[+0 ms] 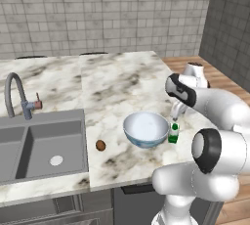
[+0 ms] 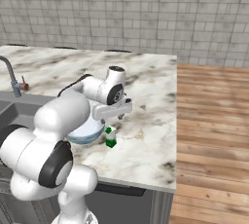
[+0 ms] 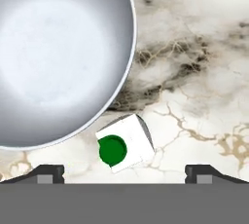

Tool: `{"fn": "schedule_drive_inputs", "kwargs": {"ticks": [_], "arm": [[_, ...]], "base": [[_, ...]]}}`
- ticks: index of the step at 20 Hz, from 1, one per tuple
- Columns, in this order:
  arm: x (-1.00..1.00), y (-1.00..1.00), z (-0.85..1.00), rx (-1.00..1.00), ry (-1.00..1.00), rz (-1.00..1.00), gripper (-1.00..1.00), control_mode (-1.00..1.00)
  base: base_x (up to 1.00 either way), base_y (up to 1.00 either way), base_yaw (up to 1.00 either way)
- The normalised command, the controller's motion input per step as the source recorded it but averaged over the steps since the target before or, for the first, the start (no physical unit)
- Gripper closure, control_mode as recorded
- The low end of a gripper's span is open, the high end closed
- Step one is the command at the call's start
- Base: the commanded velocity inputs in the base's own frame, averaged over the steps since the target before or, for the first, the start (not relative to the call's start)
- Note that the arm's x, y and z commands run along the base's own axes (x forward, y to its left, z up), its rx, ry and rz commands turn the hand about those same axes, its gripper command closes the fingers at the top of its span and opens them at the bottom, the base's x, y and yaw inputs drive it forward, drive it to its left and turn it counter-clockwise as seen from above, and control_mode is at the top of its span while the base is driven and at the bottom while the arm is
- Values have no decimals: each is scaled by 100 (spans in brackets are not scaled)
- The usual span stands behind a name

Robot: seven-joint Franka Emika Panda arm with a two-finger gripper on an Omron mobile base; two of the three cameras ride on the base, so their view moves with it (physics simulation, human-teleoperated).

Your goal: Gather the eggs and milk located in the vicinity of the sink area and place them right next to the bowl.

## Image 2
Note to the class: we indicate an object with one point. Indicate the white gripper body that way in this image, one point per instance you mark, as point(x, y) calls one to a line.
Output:
point(110, 109)

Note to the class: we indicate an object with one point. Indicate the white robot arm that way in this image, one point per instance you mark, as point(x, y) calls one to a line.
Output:
point(61, 114)

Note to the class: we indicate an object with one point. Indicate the green and white milk carton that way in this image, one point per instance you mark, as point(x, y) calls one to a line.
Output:
point(111, 137)

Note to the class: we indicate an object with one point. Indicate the pale blue bowl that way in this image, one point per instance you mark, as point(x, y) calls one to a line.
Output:
point(87, 130)

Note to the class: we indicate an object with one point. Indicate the grey sink basin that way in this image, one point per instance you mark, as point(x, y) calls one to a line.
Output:
point(14, 112)

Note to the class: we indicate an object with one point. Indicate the grey sink tap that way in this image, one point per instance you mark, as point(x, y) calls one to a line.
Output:
point(12, 78)

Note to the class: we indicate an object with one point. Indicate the small reddish brown object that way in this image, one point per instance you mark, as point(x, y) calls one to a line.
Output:
point(24, 85)

